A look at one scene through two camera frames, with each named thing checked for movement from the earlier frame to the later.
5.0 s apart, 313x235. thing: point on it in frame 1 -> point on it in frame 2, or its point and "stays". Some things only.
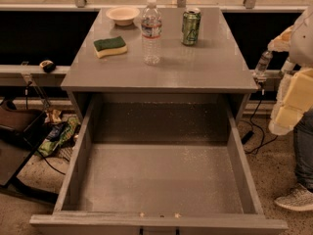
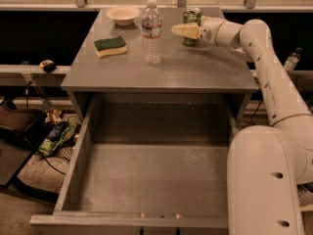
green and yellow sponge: [110, 46] stays
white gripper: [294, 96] -> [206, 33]
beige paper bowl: [122, 16] stays
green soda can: [191, 25] stays
